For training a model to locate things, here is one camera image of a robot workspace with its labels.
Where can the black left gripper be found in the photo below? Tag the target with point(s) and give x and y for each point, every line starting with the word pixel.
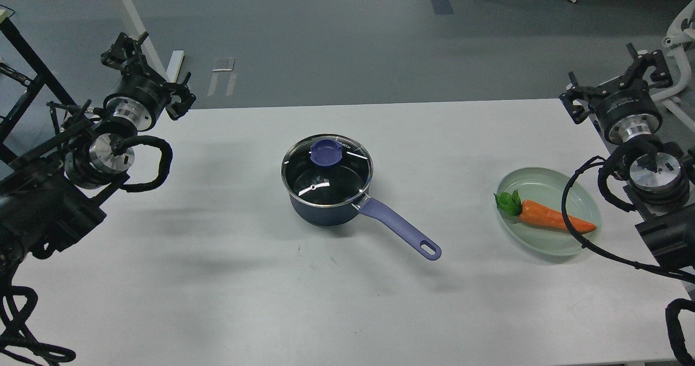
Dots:
pixel 136 97

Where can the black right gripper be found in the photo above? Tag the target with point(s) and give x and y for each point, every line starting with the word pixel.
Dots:
pixel 628 113

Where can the glass lid with purple knob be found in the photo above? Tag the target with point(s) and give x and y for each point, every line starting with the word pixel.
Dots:
pixel 327 170

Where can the blue saucepan with purple handle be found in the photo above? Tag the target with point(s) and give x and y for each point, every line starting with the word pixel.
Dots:
pixel 369 206

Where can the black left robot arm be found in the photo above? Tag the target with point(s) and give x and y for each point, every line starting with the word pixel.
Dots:
pixel 54 193

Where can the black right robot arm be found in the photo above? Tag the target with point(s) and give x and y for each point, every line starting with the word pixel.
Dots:
pixel 642 174

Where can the white chair base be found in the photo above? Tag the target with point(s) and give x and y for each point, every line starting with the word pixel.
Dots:
pixel 679 34

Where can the black metal rack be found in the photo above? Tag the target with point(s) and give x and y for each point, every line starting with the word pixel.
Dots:
pixel 43 78

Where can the pale green plate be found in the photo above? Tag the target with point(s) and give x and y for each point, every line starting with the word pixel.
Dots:
pixel 546 187

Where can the orange toy carrot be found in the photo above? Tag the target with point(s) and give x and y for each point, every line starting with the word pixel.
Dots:
pixel 529 211

